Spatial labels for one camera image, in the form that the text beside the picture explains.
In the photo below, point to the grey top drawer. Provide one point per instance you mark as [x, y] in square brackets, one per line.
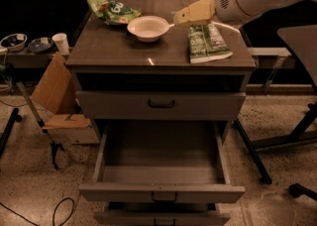
[160, 105]

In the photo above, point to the black caster foot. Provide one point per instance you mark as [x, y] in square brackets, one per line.
[297, 190]

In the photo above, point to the green jalapeno chip bag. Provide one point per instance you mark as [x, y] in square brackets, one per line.
[206, 44]

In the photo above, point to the dark side table top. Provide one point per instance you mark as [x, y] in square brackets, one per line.
[302, 40]

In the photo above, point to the blue bowl right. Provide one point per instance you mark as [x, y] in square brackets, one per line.
[40, 45]

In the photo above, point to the grey bottom drawer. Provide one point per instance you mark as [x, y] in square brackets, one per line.
[161, 214]

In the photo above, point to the green snack bag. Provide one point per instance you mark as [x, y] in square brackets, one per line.
[113, 12]

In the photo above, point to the grey drawer cabinet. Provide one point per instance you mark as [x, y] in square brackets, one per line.
[111, 59]

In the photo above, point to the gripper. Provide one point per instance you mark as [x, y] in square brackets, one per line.
[228, 3]

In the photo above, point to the brown cardboard box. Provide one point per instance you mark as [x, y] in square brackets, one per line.
[56, 93]

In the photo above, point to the grabber stick tool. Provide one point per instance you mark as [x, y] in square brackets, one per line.
[55, 147]

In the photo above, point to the white bowl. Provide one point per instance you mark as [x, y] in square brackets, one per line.
[148, 29]

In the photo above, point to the grey open middle drawer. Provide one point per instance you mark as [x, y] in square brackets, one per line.
[161, 161]

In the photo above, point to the black pole left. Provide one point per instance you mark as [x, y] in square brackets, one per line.
[15, 117]

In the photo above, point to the white paper cup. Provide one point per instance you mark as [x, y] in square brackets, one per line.
[60, 40]

